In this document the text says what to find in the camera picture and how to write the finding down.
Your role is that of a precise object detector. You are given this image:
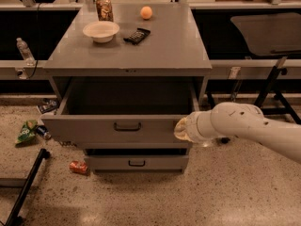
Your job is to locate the grey top drawer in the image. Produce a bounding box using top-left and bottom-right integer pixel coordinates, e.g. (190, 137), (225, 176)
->
(41, 76), (198, 148)

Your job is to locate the grey drawer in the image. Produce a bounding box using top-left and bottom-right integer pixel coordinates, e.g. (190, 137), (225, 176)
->
(85, 149), (189, 173)
(41, 76), (198, 148)

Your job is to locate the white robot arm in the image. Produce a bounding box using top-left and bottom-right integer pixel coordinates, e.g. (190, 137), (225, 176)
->
(174, 103), (301, 163)

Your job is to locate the grey bottom drawer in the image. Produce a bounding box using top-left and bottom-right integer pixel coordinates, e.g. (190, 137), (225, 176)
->
(85, 149), (189, 173)

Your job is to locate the grey metal cabinet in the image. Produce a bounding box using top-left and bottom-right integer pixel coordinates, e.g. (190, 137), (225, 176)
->
(43, 2), (213, 174)

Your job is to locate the black snack bar packet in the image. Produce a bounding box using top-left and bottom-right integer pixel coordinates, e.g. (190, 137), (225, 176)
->
(123, 28), (151, 45)

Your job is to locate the grey chair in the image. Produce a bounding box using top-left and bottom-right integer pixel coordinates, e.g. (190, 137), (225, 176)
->
(205, 12), (301, 145)

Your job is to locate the orange fruit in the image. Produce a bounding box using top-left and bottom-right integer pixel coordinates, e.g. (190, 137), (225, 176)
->
(140, 6), (152, 20)

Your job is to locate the red crushed can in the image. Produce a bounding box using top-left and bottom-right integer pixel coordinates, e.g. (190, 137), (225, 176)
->
(69, 161), (88, 174)

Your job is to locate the white bowl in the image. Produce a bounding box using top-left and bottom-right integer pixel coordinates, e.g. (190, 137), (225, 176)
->
(83, 21), (119, 43)

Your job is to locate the dark snack packet on floor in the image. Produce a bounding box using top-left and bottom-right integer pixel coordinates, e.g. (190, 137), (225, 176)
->
(37, 99), (59, 114)

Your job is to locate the blue can on floor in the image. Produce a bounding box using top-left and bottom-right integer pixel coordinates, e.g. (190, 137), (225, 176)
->
(36, 125), (52, 140)

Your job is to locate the green chip bag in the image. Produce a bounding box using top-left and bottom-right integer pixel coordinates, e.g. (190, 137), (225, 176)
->
(15, 120), (38, 145)

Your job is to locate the clear plastic water bottle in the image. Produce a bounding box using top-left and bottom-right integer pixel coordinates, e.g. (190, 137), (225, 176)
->
(16, 38), (35, 66)

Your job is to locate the black table leg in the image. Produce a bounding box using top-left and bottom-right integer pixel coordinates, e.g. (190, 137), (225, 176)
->
(1, 149), (51, 226)

